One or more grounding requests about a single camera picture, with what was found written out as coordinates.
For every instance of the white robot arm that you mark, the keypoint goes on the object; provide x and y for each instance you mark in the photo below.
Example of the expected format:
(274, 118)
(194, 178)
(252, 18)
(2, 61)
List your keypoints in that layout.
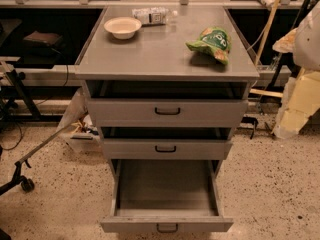
(301, 96)

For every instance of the grey drawer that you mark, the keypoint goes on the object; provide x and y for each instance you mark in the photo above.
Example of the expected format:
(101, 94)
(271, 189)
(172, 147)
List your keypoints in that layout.
(161, 149)
(166, 113)
(165, 196)

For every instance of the wooden easel frame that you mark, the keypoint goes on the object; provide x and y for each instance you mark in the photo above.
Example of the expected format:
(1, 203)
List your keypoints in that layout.
(261, 40)

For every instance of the grey metal drawer cabinet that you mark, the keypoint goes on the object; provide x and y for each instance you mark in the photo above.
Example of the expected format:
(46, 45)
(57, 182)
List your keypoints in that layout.
(157, 65)

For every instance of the clear plastic water bottle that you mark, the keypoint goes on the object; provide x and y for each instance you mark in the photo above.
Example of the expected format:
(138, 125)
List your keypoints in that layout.
(154, 15)

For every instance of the grey top drawer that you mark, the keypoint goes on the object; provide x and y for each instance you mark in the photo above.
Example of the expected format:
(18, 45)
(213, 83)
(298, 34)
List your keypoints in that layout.
(166, 113)

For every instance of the black wheeled stand leg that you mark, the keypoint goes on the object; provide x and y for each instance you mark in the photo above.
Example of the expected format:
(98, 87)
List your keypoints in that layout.
(26, 184)

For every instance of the grey bottom drawer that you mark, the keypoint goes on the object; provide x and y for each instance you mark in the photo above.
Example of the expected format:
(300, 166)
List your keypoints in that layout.
(165, 196)

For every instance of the grey middle drawer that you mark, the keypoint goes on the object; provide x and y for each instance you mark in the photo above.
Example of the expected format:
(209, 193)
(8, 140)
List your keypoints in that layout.
(161, 149)

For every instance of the white paper bowl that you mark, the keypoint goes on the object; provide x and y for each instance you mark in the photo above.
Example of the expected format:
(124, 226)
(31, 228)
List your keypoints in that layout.
(122, 28)

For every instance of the dark box on shelf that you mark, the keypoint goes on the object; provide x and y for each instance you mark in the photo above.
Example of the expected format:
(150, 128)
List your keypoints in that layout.
(39, 39)

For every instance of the clear plastic bag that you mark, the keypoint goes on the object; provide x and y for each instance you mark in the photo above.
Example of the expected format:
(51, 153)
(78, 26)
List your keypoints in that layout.
(74, 111)

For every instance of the green rice chip bag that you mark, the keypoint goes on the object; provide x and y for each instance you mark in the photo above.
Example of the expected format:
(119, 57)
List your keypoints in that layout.
(213, 41)

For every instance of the black metal table leg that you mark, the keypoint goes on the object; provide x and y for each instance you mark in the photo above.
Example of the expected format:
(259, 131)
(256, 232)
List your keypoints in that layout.
(15, 80)

